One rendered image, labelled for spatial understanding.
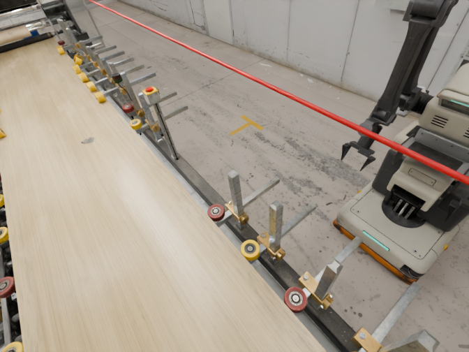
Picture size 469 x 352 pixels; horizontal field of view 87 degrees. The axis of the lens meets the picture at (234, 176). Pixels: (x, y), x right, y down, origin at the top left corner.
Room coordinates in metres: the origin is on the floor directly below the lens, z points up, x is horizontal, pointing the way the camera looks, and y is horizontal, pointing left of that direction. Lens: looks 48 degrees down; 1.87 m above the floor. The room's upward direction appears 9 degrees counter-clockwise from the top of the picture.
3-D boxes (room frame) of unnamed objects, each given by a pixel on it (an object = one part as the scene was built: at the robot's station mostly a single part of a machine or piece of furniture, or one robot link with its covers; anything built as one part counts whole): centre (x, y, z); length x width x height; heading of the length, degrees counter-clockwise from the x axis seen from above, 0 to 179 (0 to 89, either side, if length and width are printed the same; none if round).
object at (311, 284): (0.28, -0.25, 0.82); 0.14 x 0.06 x 0.05; 32
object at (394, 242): (0.86, -1.15, 0.16); 0.67 x 0.64 x 0.25; 122
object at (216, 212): (0.67, 0.11, 0.85); 0.08 x 0.08 x 0.11
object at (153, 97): (1.32, 0.39, 1.18); 0.07 x 0.07 x 0.08; 32
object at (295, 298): (0.24, -0.15, 0.85); 0.08 x 0.08 x 0.11
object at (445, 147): (0.71, -0.91, 0.99); 0.28 x 0.16 x 0.22; 32
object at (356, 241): (0.35, -0.32, 0.81); 0.43 x 0.03 x 0.04; 122
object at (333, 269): (0.26, -0.26, 0.88); 0.04 x 0.04 x 0.48; 32
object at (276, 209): (0.48, -0.13, 0.93); 0.04 x 0.04 x 0.48; 32
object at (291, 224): (0.56, -0.19, 0.81); 0.43 x 0.03 x 0.04; 122
